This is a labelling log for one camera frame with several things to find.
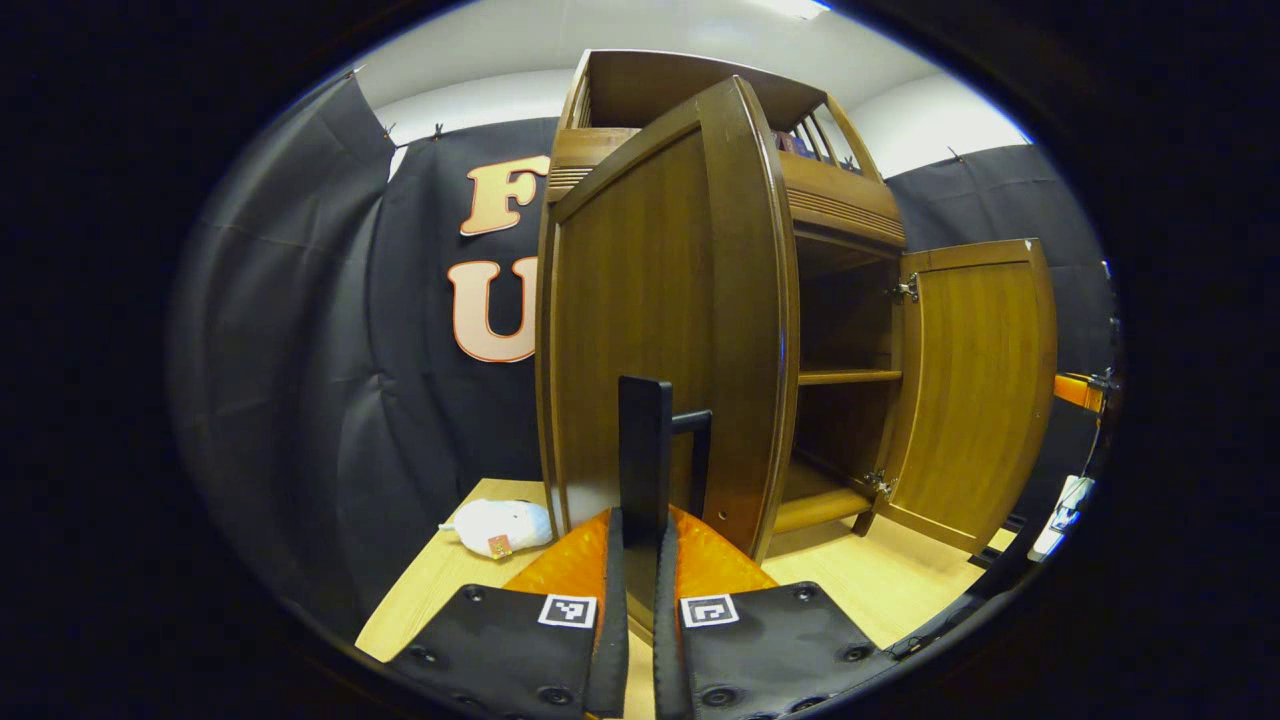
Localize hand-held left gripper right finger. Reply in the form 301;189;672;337
653;505;896;720

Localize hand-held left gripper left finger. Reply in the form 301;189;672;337
385;508;629;720

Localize wooden cabinet door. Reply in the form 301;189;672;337
535;75;802;641
872;238;1059;557

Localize wooden double-door shoe cabinet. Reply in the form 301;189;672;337
546;48;911;537

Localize wooden cabinet drawer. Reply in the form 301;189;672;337
548;128;907;221

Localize white plush toy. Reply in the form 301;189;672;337
438;498;555;560

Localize wooden inner shelf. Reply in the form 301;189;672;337
798;367;904;388

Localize black backdrop cloth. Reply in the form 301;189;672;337
165;75;1116;641

